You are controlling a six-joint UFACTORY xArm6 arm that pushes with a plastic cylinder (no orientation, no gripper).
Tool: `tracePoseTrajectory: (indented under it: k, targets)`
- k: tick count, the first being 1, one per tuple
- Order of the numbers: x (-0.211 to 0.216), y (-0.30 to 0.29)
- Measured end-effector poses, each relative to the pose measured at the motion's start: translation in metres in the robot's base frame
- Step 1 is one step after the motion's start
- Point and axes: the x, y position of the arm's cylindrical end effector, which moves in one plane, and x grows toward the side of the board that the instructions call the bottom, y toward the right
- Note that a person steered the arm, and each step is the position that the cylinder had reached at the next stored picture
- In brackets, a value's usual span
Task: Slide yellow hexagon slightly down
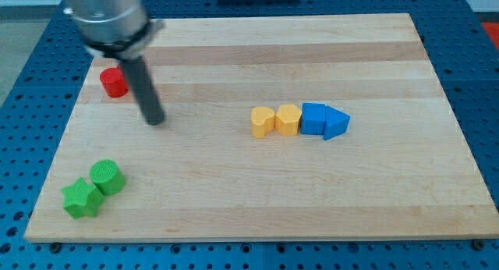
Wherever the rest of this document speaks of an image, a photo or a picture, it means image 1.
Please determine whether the blue triangle block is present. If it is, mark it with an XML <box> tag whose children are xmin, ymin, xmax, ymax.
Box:
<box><xmin>323</xmin><ymin>106</ymin><xmax>350</xmax><ymax>140</ymax></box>

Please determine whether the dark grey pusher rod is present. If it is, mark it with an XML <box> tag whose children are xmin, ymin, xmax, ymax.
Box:
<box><xmin>120</xmin><ymin>56</ymin><xmax>165</xmax><ymax>126</ymax></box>

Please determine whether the green star block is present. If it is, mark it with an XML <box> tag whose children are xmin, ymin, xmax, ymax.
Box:
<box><xmin>61</xmin><ymin>178</ymin><xmax>105</xmax><ymax>219</ymax></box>

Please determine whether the blue cube block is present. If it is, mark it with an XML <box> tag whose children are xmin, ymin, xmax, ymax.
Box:
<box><xmin>301</xmin><ymin>103</ymin><xmax>326</xmax><ymax>135</ymax></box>

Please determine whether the green cylinder block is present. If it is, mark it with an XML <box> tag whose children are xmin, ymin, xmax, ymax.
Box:
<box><xmin>89</xmin><ymin>159</ymin><xmax>126</xmax><ymax>196</ymax></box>

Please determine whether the wooden board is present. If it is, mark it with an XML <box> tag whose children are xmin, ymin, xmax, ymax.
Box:
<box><xmin>25</xmin><ymin>13</ymin><xmax>498</xmax><ymax>243</ymax></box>

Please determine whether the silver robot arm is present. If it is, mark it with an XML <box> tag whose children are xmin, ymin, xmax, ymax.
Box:
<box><xmin>64</xmin><ymin>0</ymin><xmax>165</xmax><ymax>126</ymax></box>

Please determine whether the yellow heart block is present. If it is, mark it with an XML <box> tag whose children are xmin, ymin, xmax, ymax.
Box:
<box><xmin>250</xmin><ymin>106</ymin><xmax>275</xmax><ymax>138</ymax></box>

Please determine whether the yellow hexagon block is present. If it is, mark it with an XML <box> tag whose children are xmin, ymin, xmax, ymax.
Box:
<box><xmin>275</xmin><ymin>104</ymin><xmax>302</xmax><ymax>137</ymax></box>

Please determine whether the red cylinder block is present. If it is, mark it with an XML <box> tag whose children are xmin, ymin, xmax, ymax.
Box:
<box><xmin>99</xmin><ymin>67</ymin><xmax>129</xmax><ymax>98</ymax></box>

